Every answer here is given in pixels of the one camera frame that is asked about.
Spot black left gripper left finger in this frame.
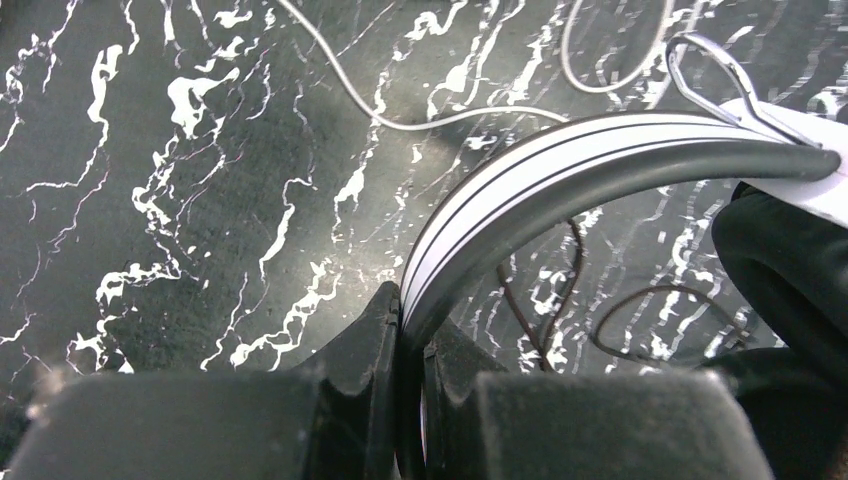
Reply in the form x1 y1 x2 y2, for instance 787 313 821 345
6 282 400 479

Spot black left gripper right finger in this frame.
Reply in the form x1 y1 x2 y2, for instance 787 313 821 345
423 324 772 479

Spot black braided headphone cable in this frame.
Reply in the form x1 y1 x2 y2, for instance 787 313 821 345
495 218 757 374

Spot black and white headphones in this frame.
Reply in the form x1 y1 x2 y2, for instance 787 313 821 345
396 33 847 479

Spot white grey headphone cable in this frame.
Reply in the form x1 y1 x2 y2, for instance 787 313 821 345
274 0 704 132

